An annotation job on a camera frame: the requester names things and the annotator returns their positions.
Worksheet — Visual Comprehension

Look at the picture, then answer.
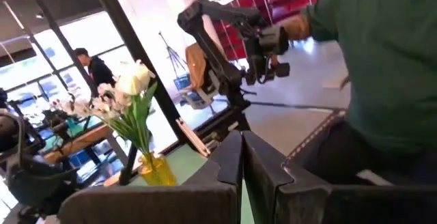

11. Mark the person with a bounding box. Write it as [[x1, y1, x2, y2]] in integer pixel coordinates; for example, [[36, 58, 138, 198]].
[[73, 47, 117, 98], [272, 0, 437, 187]]

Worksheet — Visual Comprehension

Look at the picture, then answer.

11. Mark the white tulip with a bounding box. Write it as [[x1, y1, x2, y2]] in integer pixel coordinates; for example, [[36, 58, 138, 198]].
[[112, 59, 158, 156]]

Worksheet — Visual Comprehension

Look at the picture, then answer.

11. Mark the person's hand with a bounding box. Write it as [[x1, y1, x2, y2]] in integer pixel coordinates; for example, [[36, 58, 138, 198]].
[[279, 13, 311, 43]]

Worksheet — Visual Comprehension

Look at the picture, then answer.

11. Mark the black table frame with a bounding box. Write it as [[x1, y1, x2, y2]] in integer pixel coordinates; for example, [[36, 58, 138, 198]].
[[87, 0, 253, 187]]

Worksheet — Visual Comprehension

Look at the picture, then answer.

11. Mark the tan chair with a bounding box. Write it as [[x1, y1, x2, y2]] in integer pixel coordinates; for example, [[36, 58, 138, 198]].
[[177, 42, 226, 111]]

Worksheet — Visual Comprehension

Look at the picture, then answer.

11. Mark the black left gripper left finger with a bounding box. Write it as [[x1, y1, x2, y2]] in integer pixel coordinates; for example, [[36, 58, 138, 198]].
[[57, 130, 244, 224]]

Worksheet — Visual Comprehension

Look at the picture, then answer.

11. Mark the silver aluminium bar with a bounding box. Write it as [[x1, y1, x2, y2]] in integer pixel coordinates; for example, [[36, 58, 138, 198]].
[[175, 117, 212, 158]]

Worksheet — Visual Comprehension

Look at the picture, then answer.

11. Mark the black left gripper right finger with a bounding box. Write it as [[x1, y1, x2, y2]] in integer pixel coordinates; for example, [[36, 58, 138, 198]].
[[242, 130, 437, 224]]

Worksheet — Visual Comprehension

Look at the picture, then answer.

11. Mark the wooden workbench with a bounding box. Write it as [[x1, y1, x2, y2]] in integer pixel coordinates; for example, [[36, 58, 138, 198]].
[[43, 124, 114, 165]]

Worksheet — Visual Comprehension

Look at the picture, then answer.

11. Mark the green table mat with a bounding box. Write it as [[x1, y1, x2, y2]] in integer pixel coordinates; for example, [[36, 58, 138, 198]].
[[129, 143, 255, 224]]

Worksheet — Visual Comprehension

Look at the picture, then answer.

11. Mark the yellow glass vase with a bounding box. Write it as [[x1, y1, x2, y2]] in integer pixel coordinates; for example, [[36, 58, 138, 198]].
[[137, 151, 178, 187]]

